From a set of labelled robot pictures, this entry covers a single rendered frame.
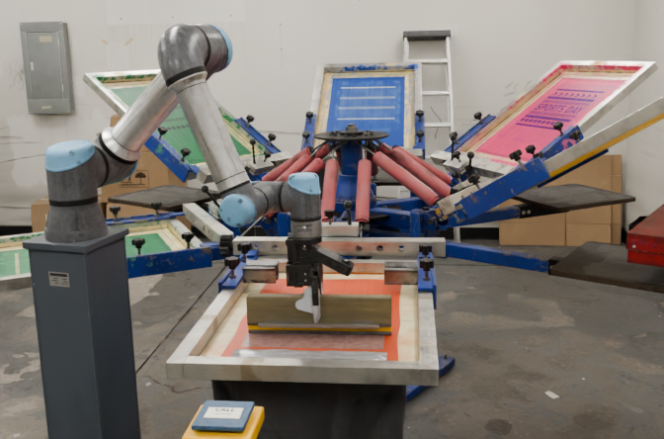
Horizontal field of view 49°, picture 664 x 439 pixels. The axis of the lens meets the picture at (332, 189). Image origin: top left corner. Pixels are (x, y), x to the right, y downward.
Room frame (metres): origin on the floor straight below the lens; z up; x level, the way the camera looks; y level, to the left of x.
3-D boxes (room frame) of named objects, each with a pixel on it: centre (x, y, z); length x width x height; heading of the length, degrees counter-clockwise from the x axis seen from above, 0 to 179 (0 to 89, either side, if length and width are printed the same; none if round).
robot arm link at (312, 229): (1.71, 0.06, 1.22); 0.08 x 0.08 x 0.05
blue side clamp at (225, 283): (2.10, 0.28, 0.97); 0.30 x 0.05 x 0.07; 174
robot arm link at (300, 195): (1.71, 0.07, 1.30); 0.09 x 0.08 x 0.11; 70
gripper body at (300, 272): (1.71, 0.07, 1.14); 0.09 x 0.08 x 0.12; 84
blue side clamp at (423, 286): (2.03, -0.27, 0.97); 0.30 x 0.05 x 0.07; 174
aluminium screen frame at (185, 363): (1.83, 0.03, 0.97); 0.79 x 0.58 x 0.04; 174
